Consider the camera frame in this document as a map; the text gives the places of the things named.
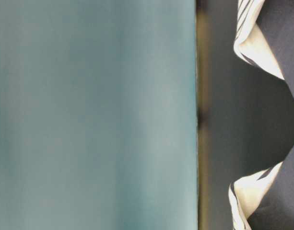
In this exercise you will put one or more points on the striped white slipper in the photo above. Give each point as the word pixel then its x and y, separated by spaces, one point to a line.
pixel 265 36

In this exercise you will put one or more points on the teal cloth panel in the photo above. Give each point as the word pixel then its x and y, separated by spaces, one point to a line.
pixel 97 115

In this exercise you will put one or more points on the black tray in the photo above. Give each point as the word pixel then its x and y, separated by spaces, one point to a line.
pixel 245 115

